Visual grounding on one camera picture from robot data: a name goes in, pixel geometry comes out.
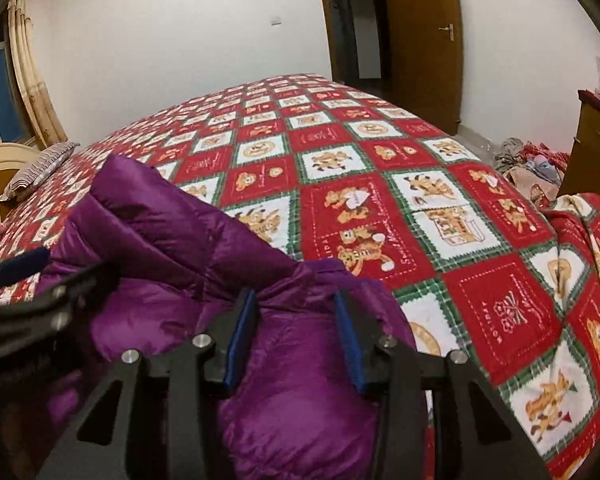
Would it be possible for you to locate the purple hooded down jacket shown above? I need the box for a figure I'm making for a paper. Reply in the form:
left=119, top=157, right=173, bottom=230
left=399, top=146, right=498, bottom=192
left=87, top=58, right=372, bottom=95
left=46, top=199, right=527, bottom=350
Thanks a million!
left=38, top=155, right=413, bottom=479

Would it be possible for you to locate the clothes pile on floor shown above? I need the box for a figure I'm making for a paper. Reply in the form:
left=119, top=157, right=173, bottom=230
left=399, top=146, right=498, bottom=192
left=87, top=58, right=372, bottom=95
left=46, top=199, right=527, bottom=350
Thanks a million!
left=494, top=138, right=570, bottom=208

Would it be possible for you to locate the striped pillow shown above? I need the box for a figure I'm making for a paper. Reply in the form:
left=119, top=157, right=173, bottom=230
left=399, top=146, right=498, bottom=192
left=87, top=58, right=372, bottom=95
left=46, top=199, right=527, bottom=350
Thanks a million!
left=0, top=141, right=79, bottom=203

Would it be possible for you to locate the red patchwork bear quilt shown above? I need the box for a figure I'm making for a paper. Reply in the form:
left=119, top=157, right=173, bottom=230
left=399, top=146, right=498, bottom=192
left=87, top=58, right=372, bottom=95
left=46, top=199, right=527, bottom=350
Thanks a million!
left=0, top=74, right=600, bottom=479

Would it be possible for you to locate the beige patterned curtain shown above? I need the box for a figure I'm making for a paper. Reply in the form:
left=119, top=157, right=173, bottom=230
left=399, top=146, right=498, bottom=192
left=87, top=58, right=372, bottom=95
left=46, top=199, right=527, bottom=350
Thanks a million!
left=7, top=0, right=68, bottom=148

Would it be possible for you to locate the window with blue pane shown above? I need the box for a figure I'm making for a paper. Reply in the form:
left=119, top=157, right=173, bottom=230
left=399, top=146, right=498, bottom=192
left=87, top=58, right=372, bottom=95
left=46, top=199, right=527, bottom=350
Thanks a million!
left=0, top=41, right=29, bottom=143

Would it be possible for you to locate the brown wooden dresser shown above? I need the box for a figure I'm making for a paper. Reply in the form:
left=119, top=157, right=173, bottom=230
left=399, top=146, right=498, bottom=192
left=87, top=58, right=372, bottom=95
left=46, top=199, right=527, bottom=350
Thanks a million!
left=559, top=90, right=600, bottom=196

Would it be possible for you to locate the brown wooden door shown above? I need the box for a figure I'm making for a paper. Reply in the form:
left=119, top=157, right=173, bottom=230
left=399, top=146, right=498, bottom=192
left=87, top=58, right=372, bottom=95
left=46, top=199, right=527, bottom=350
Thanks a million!
left=386, top=0, right=464, bottom=136

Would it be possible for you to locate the brass door handle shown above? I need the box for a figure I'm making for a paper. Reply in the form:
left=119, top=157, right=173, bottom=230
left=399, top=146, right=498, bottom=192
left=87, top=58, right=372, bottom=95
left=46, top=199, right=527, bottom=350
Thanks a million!
left=438, top=24, right=455, bottom=42

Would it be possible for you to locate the dark wooden door frame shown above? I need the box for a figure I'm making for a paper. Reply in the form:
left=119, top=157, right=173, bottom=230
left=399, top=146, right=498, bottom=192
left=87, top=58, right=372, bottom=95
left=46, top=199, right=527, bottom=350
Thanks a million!
left=322, top=0, right=391, bottom=89

